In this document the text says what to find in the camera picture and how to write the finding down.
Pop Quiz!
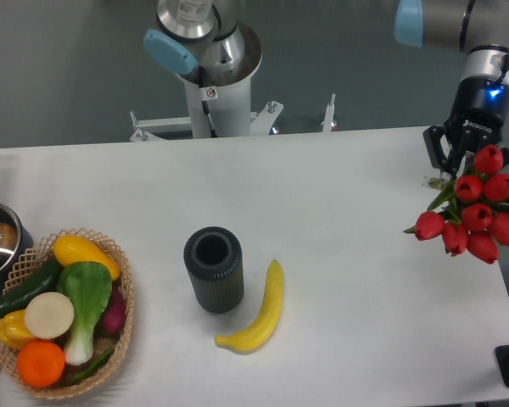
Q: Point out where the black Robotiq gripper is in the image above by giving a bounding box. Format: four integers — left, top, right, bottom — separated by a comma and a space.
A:
422, 77, 509, 177

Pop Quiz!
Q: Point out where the red tulip bouquet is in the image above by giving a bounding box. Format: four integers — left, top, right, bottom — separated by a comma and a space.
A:
404, 145, 509, 264

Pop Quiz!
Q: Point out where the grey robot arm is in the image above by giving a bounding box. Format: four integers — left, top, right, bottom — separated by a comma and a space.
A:
394, 0, 509, 180

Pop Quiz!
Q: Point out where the dark grey ribbed vase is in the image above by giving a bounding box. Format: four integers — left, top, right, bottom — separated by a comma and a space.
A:
183, 226, 244, 314

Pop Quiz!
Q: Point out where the yellow banana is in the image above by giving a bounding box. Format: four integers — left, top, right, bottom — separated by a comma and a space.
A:
214, 259, 284, 354

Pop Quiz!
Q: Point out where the purple sweet potato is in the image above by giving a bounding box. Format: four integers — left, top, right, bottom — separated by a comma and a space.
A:
100, 286, 126, 334

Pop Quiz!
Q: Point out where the green bok choy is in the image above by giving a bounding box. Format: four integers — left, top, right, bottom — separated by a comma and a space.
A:
57, 261, 112, 365

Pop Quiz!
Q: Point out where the yellow squash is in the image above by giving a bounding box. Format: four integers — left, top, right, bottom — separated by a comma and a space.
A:
53, 235, 121, 281

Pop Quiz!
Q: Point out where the green cucumber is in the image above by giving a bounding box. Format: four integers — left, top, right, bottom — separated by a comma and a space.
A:
0, 255, 64, 319

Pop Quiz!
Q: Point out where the white round radish slice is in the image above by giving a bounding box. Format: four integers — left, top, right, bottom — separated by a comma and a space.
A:
25, 292, 75, 340

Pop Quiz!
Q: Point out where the green chili pepper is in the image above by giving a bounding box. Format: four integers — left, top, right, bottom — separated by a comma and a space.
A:
63, 348, 115, 387

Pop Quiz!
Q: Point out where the woven wicker basket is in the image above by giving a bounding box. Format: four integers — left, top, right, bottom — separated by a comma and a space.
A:
0, 228, 134, 400

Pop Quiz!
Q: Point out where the orange fruit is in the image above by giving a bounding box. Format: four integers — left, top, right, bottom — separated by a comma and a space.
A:
16, 341, 65, 388

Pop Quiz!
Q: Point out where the yellow bell pepper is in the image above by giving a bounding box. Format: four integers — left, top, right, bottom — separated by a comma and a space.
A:
0, 309, 36, 350

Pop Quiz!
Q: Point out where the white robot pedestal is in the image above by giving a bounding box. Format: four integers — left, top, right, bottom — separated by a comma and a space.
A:
129, 0, 338, 143

